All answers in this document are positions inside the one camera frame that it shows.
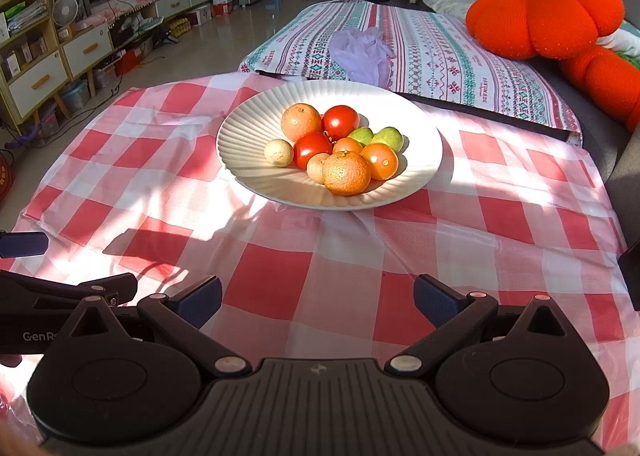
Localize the grey sofa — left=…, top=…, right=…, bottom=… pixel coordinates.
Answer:
left=485, top=0, right=640, bottom=217

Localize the orange knitted pumpkin plush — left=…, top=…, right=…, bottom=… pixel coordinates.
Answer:
left=465, top=0, right=626, bottom=61

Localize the small orange tomato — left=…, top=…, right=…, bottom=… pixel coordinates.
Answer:
left=332, top=137, right=364, bottom=156

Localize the small white fan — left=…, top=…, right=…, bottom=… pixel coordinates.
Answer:
left=51, top=0, right=76, bottom=30

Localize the white ribbed plate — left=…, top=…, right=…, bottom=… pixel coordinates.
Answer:
left=216, top=80, right=444, bottom=210

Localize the red tomato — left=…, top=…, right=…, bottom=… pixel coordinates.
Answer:
left=293, top=131, right=334, bottom=170
left=321, top=105, right=361, bottom=141

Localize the orange segmented knitted plush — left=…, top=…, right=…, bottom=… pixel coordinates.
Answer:
left=560, top=45, right=640, bottom=132

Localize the white cushion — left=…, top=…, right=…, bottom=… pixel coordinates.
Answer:
left=597, top=26, right=640, bottom=58

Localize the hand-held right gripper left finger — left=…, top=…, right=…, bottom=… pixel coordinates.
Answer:
left=67, top=275, right=252, bottom=379

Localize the black screen device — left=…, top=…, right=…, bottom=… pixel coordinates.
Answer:
left=617, top=246, right=640, bottom=313

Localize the mandarin orange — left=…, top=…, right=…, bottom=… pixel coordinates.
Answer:
left=280, top=104, right=322, bottom=143
left=322, top=150, right=372, bottom=197

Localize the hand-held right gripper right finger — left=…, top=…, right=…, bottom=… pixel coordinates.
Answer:
left=384, top=273, right=576, bottom=378

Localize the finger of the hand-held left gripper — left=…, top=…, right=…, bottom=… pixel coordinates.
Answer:
left=0, top=270, right=139, bottom=311
left=0, top=231, right=49, bottom=259

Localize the blue plastic tub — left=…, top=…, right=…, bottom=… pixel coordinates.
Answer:
left=62, top=81, right=92, bottom=112

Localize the red white checkered tablecloth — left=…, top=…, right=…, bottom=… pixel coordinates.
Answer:
left=0, top=71, right=632, bottom=456

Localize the white drawer cabinet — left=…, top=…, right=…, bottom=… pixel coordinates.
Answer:
left=155, top=0, right=216, bottom=21

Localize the beige longan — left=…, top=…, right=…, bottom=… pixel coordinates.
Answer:
left=264, top=139, right=294, bottom=168
left=306, top=153, right=332, bottom=184

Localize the wooden shelf unit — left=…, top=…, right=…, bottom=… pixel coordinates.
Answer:
left=0, top=0, right=71, bottom=127

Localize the wooden drawer cabinet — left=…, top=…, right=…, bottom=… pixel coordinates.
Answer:
left=57, top=21, right=117, bottom=82

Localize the patterned striped pillow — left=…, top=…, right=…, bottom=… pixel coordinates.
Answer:
left=239, top=0, right=583, bottom=147

